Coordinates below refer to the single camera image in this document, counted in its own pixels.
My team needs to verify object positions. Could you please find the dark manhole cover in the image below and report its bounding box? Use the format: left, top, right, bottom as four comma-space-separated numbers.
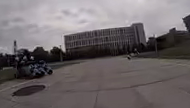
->
11, 83, 48, 98

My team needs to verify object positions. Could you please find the row of trees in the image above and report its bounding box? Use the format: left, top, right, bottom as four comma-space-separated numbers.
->
0, 43, 68, 69

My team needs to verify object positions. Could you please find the chimney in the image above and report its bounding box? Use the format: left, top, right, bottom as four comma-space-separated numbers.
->
12, 39, 19, 56

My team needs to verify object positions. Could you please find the large grey building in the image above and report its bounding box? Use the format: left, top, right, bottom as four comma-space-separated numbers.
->
62, 21, 148, 61

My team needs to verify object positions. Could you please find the grey slab pavement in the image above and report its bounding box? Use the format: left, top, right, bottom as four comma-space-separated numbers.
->
0, 49, 190, 108

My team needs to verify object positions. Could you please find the grass slope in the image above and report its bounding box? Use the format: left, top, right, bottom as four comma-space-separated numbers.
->
137, 42, 190, 68

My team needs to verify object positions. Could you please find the vehicle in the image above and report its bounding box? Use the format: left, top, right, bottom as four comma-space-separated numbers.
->
126, 47, 142, 61

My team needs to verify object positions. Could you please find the low building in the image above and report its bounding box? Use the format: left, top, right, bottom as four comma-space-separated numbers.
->
146, 26, 190, 51

